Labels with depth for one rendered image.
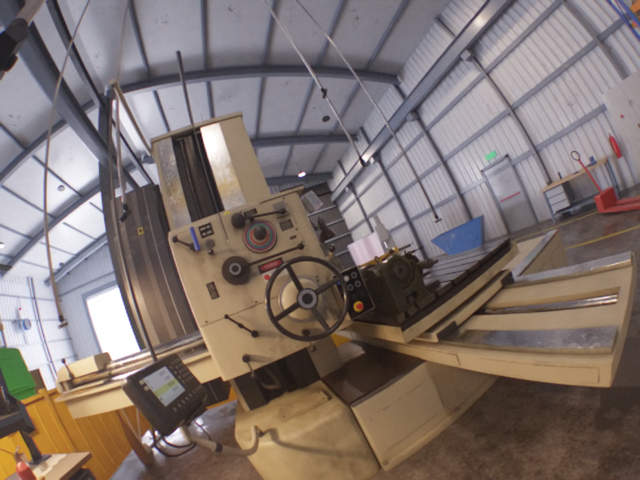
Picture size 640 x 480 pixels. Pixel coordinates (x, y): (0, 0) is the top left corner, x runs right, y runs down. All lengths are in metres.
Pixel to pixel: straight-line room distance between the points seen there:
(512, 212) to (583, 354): 7.80
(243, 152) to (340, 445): 2.31
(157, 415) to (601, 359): 1.43
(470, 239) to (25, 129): 13.59
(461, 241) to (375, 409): 6.17
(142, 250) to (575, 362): 2.59
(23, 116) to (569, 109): 14.68
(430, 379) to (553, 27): 7.84
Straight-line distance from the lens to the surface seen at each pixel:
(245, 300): 1.34
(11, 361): 4.48
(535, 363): 1.18
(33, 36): 5.04
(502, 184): 8.66
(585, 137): 7.69
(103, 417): 3.71
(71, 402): 2.29
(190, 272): 1.39
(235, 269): 1.28
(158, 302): 2.13
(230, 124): 2.56
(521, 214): 8.63
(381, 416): 1.73
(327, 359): 2.13
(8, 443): 2.70
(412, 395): 1.80
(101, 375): 2.08
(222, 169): 2.28
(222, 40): 8.39
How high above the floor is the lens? 1.38
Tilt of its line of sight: 7 degrees up
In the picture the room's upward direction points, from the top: 24 degrees counter-clockwise
